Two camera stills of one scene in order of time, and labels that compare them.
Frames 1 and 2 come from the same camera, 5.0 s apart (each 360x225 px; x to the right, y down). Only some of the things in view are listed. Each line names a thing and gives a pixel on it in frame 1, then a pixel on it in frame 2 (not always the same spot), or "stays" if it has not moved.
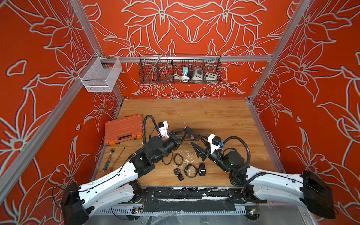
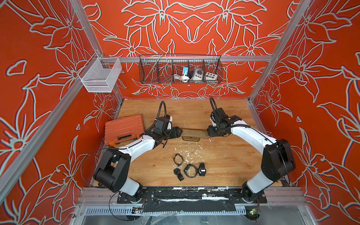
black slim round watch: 178,164 stays
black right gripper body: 216,159 to 214,131
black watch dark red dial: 176,171 stays
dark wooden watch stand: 192,134 stays
